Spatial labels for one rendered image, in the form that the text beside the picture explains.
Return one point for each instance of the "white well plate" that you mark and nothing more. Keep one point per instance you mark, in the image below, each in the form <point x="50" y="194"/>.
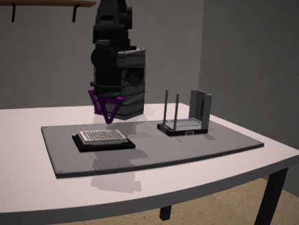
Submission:
<point x="184" y="124"/>

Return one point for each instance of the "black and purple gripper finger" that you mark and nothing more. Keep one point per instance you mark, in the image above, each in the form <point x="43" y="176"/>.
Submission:
<point x="118" y="102"/>
<point x="91" y="93"/>

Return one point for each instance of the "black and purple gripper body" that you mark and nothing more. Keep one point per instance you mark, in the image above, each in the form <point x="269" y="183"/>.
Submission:
<point x="101" y="84"/>

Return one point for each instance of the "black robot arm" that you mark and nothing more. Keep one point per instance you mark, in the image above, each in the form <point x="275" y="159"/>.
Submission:
<point x="104" y="55"/>

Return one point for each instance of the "beige well plate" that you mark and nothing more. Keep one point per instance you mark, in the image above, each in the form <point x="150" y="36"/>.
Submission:
<point x="102" y="137"/>

